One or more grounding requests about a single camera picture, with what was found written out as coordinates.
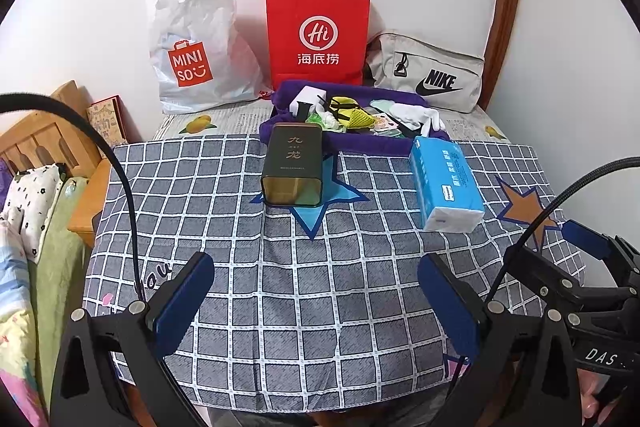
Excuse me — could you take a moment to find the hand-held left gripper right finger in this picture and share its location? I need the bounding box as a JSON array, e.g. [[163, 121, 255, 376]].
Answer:
[[417, 252, 586, 427]]

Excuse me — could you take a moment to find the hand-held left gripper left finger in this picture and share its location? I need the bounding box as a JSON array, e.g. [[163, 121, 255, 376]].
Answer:
[[50, 251, 215, 427]]

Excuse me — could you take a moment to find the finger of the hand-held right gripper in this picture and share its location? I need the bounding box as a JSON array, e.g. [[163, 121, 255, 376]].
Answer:
[[502, 244, 588, 310], [561, 219, 640, 280]]

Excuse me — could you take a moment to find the white glove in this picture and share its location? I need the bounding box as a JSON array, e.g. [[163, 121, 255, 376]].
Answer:
[[390, 103, 444, 134]]

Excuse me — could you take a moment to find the yellow mesh pouch black trim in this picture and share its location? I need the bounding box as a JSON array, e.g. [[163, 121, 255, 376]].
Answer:
[[325, 94, 377, 130]]

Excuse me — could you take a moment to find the green snack packet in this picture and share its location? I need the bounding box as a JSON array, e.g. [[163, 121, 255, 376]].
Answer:
[[320, 113, 351, 134]]

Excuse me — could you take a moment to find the white sponge block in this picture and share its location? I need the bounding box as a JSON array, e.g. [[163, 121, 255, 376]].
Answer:
[[291, 86, 327, 118]]

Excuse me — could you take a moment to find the person's right hand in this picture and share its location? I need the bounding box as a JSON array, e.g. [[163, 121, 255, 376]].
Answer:
[[577, 367, 616, 424]]

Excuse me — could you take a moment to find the grey checked tablecloth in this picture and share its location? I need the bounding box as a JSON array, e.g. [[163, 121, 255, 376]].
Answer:
[[82, 134, 586, 408]]

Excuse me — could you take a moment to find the blue tissue pack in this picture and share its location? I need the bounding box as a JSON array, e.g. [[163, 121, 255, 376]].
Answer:
[[409, 137, 486, 233]]

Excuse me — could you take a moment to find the green cloth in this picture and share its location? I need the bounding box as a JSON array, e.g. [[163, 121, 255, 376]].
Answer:
[[27, 177, 91, 383]]

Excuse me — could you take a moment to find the colourful printed quilt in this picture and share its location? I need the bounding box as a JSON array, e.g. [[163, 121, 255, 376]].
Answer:
[[0, 219, 51, 427]]

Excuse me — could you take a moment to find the purple fleece towel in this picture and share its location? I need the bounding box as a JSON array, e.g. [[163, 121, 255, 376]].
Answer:
[[258, 79, 451, 158]]

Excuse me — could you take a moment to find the white polka dot pillow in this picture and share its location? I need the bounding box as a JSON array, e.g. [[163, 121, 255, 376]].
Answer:
[[0, 163, 66, 263]]

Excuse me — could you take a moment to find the dark green tin box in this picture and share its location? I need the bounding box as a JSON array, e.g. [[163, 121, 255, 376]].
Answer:
[[260, 123, 323, 208]]

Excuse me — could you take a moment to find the fruit print bedsheet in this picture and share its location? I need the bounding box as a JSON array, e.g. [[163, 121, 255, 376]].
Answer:
[[152, 99, 508, 142]]

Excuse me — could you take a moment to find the small patterned box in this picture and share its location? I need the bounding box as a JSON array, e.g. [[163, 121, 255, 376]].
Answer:
[[85, 95, 128, 145]]

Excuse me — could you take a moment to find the grey waist bag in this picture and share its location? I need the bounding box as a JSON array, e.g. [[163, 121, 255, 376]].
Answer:
[[365, 32, 486, 114]]

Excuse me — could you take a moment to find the white plastic shopping bag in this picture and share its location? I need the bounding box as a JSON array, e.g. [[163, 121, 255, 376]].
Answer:
[[146, 0, 265, 115]]

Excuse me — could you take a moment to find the red paper bag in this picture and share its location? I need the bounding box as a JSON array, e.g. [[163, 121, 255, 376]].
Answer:
[[265, 0, 372, 90]]

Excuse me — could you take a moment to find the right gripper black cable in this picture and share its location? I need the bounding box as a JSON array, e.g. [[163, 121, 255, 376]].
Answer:
[[487, 157, 640, 304]]

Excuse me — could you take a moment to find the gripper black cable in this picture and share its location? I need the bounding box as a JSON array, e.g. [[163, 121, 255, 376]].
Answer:
[[0, 93, 151, 308], [487, 157, 640, 304]]

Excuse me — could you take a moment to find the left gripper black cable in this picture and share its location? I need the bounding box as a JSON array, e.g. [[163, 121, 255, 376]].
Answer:
[[0, 93, 151, 308]]

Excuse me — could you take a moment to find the brown wooden door frame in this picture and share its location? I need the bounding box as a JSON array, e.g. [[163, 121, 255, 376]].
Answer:
[[482, 0, 526, 112]]

